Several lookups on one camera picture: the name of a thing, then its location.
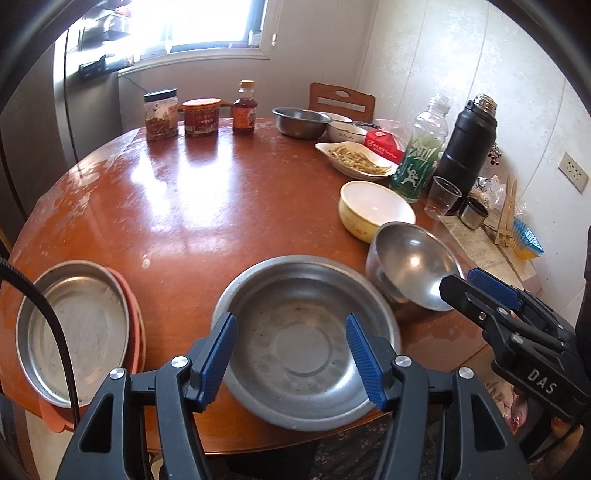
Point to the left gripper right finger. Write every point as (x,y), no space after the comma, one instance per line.
(475,441)

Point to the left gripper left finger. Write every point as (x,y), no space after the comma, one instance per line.
(110,443)

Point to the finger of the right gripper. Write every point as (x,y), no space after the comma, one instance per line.
(496,322)
(528,308)

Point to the small steel bowl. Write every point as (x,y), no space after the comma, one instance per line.
(406,263)

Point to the wide steel basin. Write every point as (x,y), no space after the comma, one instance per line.
(291,365)

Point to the steel plate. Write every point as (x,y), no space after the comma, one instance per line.
(92,310)

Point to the yellow ceramic bowl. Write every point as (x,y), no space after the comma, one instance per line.
(365,206)

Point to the person right hand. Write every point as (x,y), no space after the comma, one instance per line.
(518,414)

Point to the paper sheet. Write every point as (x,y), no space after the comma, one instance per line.
(499,261)

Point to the blue cupcake liners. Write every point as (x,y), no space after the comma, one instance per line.
(524,242)

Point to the wooden clip stand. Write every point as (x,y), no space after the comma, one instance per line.
(504,232)

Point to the small steel cup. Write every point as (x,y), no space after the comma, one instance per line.
(473,213)

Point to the clear plastic cup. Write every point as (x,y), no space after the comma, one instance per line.
(442,196)

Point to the green drink bottle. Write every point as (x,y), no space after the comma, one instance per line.
(428,136)

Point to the black thermos flask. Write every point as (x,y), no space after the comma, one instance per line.
(473,136)

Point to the red tissue pack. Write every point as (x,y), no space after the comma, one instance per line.
(386,145)

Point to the white dish with food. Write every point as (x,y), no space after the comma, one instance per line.
(357,161)

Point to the white family bowl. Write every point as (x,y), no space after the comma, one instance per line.
(341,129)

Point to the wooden chair back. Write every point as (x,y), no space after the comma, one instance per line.
(340,100)

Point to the large steel bowl far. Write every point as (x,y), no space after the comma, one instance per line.
(301,124)

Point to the red label jar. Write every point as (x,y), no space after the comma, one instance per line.
(201,116)

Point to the brown sauce bottle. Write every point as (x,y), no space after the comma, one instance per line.
(244,109)

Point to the clear jar black lid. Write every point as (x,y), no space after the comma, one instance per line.
(160,114)

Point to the grey refrigerator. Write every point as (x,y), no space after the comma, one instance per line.
(65,107)

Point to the window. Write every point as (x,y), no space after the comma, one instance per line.
(115,35)

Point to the wall power socket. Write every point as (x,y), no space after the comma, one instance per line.
(576,175)

